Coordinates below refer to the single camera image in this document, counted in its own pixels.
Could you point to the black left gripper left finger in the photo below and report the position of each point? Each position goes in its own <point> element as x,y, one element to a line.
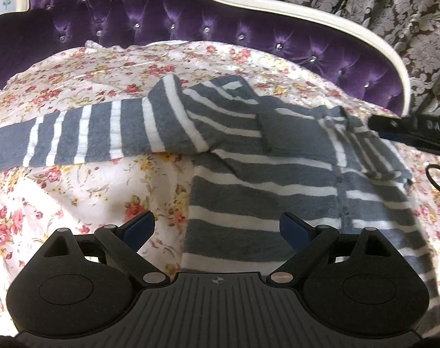
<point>122,243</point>

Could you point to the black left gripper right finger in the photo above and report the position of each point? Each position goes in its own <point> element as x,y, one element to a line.
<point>310,245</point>

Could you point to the grey white striped cardigan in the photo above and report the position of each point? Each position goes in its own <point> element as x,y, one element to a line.
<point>254,157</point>

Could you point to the floral bed sheet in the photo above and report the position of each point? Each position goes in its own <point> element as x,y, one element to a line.
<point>83,196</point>

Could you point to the purple tufted sofa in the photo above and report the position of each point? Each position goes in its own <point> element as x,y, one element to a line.
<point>357,60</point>

